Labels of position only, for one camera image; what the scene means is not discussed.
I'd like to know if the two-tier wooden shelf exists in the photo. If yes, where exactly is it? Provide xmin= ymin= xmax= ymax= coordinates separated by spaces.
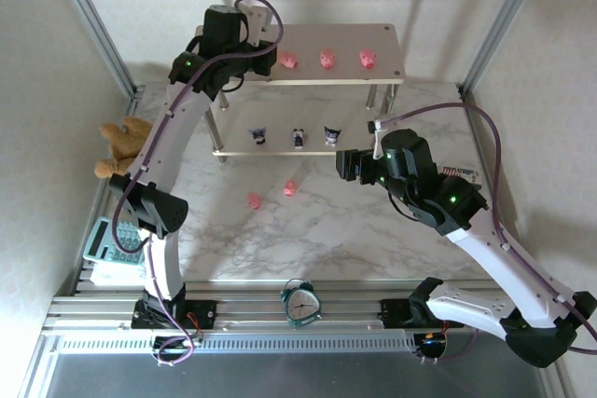
xmin=186 ymin=23 xmax=406 ymax=164

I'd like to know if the green alarm clock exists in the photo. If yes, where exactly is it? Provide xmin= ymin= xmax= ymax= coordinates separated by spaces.
xmin=279 ymin=278 xmax=324 ymax=330

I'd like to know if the brown teddy bear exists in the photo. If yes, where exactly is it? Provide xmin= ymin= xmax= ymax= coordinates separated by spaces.
xmin=94 ymin=117 xmax=155 ymax=180

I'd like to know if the teal calculator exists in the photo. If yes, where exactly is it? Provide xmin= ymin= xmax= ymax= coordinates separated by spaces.
xmin=82 ymin=215 xmax=151 ymax=268

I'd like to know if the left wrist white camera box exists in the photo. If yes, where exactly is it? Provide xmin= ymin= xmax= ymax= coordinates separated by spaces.
xmin=236 ymin=0 xmax=274 ymax=48

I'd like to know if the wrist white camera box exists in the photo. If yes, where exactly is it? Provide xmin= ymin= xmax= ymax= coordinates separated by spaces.
xmin=367 ymin=120 xmax=389 ymax=159
xmin=236 ymin=0 xmax=274 ymax=48

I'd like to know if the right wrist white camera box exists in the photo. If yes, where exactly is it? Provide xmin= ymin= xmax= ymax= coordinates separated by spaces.
xmin=367 ymin=120 xmax=389 ymax=159

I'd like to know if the aluminium frame post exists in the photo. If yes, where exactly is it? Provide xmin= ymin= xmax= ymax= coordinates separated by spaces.
xmin=456 ymin=0 xmax=554 ymax=96
xmin=44 ymin=0 xmax=146 ymax=101

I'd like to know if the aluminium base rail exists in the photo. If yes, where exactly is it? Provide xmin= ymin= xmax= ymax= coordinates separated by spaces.
xmin=41 ymin=280 xmax=556 ymax=337

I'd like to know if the slotted grey cable duct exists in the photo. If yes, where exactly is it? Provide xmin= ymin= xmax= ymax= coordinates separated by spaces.
xmin=55 ymin=333 xmax=419 ymax=355

